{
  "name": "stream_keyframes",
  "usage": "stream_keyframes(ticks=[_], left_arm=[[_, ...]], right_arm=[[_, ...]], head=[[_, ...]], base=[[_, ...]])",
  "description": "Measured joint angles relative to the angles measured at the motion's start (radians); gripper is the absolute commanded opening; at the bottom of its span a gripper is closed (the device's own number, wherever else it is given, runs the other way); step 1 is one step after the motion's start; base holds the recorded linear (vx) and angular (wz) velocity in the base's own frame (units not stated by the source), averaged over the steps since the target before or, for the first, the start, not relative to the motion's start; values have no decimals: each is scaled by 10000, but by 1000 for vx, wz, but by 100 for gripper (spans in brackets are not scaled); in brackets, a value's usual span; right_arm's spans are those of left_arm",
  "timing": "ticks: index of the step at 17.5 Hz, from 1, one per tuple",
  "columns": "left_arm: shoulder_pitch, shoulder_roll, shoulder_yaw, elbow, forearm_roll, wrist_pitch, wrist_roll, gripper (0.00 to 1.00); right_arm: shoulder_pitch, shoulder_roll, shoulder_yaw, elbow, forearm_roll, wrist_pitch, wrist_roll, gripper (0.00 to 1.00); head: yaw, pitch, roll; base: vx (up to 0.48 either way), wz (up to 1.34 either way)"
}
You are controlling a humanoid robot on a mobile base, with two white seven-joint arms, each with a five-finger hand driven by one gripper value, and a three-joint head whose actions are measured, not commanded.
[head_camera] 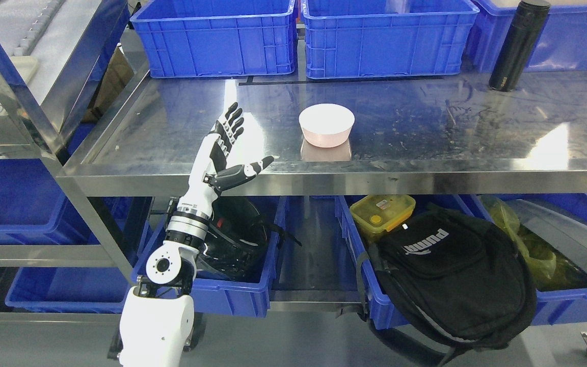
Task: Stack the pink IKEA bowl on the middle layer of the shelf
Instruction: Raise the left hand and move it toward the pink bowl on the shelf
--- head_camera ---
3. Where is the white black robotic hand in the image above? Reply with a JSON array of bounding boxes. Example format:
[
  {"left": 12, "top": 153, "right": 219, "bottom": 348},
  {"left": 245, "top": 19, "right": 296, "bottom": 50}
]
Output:
[{"left": 176, "top": 102, "right": 275, "bottom": 218}]

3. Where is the pink ikea bowl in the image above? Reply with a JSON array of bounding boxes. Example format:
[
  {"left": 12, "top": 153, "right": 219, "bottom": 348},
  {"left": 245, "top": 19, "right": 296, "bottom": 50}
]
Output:
[{"left": 298, "top": 103, "right": 356, "bottom": 148}]

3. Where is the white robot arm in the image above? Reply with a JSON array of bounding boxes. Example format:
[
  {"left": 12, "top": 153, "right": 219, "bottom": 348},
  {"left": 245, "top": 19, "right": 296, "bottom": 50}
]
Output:
[{"left": 118, "top": 198, "right": 212, "bottom": 366}]

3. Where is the blue crate top middle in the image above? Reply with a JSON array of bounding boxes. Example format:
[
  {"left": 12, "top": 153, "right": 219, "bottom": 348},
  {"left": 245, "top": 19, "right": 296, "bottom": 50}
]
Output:
[{"left": 301, "top": 1, "right": 479, "bottom": 80}]

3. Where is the blue crate left middle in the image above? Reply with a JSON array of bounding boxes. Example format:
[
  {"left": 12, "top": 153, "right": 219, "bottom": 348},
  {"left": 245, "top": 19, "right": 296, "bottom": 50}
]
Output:
[{"left": 0, "top": 160, "right": 92, "bottom": 245}]

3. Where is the steel shelf rack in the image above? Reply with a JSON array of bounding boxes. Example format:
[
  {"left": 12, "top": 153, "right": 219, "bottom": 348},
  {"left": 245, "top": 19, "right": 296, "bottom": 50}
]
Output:
[{"left": 55, "top": 40, "right": 587, "bottom": 357}]

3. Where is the black helmet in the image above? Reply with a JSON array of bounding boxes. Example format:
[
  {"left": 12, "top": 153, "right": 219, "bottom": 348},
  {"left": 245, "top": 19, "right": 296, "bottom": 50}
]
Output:
[{"left": 196, "top": 197, "right": 301, "bottom": 282}]

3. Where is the blue crate with helmet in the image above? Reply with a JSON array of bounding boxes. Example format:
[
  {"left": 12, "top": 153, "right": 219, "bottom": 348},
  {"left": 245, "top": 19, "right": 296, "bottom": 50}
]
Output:
[{"left": 131, "top": 196, "right": 288, "bottom": 319}]

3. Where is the blue crate top left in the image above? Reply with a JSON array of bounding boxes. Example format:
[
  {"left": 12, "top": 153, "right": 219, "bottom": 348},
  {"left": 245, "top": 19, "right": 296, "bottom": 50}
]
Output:
[{"left": 130, "top": 1, "right": 298, "bottom": 78}]

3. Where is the yellow lunch box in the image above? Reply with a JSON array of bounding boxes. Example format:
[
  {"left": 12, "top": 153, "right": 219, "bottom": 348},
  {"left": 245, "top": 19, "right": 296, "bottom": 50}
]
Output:
[{"left": 349, "top": 194, "right": 416, "bottom": 242}]

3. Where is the blue crate with backpack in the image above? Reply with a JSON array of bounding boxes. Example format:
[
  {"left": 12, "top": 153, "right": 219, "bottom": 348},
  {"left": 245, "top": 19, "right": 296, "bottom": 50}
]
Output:
[{"left": 334, "top": 195, "right": 474, "bottom": 330}]

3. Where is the steel side rack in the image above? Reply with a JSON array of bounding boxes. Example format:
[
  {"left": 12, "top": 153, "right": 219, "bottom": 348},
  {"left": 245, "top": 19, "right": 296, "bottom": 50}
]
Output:
[{"left": 0, "top": 1, "right": 150, "bottom": 321}]

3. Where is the black puma backpack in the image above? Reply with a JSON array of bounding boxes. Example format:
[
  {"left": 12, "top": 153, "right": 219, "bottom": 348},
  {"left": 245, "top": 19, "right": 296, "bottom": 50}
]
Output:
[{"left": 356, "top": 205, "right": 537, "bottom": 366}]

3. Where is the yellow plastic bag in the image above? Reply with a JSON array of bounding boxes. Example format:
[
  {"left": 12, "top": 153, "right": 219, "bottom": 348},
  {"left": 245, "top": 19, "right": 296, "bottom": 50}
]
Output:
[{"left": 478, "top": 194, "right": 587, "bottom": 291}]

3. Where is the black thermos bottle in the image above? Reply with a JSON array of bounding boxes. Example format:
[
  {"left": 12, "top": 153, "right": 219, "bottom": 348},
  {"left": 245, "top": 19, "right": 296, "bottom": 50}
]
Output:
[{"left": 488, "top": 1, "right": 551, "bottom": 92}]

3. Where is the blue crate lower right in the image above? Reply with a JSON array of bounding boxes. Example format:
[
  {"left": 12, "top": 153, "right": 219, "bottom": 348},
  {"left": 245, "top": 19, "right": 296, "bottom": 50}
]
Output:
[{"left": 461, "top": 193, "right": 587, "bottom": 325}]

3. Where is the blue crate top right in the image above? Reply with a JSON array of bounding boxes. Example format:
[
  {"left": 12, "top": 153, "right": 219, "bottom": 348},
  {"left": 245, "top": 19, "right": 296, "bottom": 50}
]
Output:
[{"left": 464, "top": 1, "right": 587, "bottom": 73}]

